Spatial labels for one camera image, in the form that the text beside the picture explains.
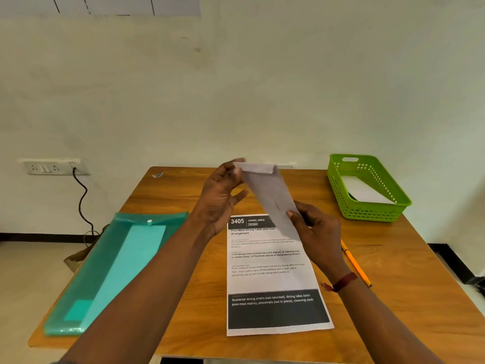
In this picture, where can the white wall socket panel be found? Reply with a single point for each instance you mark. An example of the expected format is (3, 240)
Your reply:
(49, 167)

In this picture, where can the person's left hand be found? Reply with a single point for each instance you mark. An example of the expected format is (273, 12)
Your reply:
(216, 202)

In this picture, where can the green plastic basket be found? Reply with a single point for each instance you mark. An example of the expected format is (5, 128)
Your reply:
(379, 208)

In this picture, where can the green translucent document folder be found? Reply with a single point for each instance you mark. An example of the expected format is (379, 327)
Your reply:
(113, 269)

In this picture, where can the printed instruction sheet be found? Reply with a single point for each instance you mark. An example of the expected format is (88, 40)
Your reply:
(271, 276)

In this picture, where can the person's left thumb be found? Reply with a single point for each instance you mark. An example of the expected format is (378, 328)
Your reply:
(239, 197)

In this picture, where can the person's right thumb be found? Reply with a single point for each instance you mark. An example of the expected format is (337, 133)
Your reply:
(296, 216)

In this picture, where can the white paper in basket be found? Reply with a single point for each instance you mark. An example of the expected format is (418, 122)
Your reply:
(365, 191)

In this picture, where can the yellow pencil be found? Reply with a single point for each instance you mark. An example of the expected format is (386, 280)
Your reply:
(356, 264)

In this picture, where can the white paper envelope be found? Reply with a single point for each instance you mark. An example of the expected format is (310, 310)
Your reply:
(271, 197)

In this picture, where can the person's left forearm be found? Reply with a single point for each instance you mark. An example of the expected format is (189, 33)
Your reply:
(140, 299)

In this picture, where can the person's right hand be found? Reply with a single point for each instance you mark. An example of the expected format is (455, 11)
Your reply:
(322, 235)

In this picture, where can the person's right forearm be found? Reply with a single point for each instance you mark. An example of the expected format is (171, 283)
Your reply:
(382, 322)

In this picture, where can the red thread wristband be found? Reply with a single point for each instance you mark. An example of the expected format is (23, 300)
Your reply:
(343, 282)

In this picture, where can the wooden table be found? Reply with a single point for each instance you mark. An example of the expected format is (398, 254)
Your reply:
(398, 280)

